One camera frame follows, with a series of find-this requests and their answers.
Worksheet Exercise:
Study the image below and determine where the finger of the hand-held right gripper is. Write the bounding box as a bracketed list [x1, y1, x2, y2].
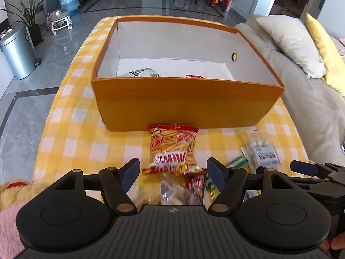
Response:
[290, 160, 345, 185]

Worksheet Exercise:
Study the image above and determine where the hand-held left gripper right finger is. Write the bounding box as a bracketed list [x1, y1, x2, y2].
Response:
[206, 157, 297, 213]

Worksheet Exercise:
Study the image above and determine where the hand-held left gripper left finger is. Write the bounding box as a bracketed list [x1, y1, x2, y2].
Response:
[50, 158, 141, 213]

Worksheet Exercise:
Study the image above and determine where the yellow blue snack packet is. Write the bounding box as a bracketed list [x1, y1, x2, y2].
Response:
[205, 155, 260, 204]

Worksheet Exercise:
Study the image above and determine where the white printed snack packet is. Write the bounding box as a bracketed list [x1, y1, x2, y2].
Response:
[241, 131, 282, 172]

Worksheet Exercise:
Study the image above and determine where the clear snack packet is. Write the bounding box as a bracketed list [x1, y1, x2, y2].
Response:
[159, 173, 207, 205]

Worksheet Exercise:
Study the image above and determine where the red stick snack packet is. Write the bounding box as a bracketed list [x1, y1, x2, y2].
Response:
[142, 124, 207, 176]

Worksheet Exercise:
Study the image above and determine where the orange cardboard box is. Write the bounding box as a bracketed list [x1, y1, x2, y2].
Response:
[91, 15, 285, 132]

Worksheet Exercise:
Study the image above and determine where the white crinkled snack packet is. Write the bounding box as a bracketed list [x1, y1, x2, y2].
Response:
[116, 67, 162, 78]

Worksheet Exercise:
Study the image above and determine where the person's right hand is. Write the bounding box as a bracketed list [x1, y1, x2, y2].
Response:
[322, 233, 345, 251]

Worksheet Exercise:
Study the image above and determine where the beige sofa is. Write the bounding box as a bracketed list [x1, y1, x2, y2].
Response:
[233, 13, 345, 173]

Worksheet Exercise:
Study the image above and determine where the yellow checked tablecloth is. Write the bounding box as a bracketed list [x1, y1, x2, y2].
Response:
[34, 15, 309, 211]

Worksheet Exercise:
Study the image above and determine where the yellow plush toy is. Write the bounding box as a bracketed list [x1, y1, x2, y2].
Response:
[0, 181, 52, 211]

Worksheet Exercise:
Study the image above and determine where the yellow pillow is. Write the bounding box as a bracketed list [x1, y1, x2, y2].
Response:
[305, 13, 345, 95]

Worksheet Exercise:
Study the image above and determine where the beige pillow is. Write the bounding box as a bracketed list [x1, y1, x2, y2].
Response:
[255, 15, 326, 79]

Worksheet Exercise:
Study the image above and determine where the pink cloth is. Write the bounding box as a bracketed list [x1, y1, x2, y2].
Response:
[0, 202, 27, 259]

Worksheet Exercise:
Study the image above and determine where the silver pedal trash can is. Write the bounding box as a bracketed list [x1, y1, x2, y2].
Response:
[0, 23, 41, 81]

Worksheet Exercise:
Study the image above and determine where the small white rolling stool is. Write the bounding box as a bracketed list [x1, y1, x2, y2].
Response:
[46, 9, 73, 35]

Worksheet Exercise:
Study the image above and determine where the long-leaf potted plant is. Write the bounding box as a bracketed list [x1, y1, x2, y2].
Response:
[0, 0, 50, 46]

